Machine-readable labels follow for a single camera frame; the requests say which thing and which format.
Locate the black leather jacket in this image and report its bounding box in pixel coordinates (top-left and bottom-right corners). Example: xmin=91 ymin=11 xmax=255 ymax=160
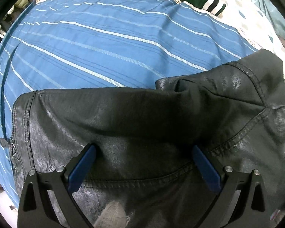
xmin=9 ymin=49 xmax=285 ymax=227

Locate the blue striped bed sheet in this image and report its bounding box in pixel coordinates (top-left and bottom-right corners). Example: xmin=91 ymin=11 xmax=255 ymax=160
xmin=0 ymin=0 xmax=260 ymax=207

